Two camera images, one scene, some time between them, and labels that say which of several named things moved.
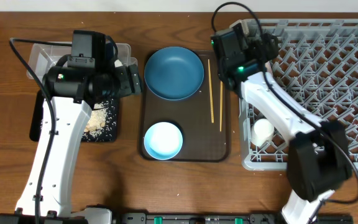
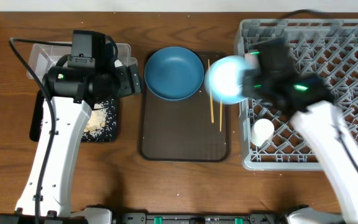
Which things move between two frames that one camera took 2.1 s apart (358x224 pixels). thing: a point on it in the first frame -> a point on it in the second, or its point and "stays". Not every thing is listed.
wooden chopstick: (211, 93) stays
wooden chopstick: (221, 86) stays
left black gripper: (134, 79) stays
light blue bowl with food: (163, 140) -> (220, 79)
